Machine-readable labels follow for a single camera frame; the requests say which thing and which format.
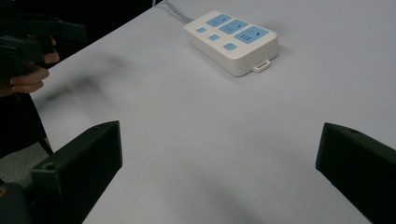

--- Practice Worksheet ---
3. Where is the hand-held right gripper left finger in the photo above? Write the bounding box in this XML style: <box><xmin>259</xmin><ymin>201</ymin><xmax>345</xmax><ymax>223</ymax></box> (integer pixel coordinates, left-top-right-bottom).
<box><xmin>30</xmin><ymin>120</ymin><xmax>123</xmax><ymax>224</ymax></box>

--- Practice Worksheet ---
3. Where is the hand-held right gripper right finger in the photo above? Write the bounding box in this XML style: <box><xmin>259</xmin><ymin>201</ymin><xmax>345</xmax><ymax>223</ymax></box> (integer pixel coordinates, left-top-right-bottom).
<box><xmin>315</xmin><ymin>122</ymin><xmax>396</xmax><ymax>224</ymax></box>

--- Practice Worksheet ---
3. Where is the white and blue power strip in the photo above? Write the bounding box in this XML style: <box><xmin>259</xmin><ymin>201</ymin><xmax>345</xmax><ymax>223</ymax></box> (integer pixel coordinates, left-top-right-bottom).
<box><xmin>183</xmin><ymin>10</ymin><xmax>279</xmax><ymax>77</ymax></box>

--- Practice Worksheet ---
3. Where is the grey power strip cable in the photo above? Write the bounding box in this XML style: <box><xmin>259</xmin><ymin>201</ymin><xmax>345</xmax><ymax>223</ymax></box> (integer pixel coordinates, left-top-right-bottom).
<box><xmin>163</xmin><ymin>0</ymin><xmax>194</xmax><ymax>25</ymax></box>

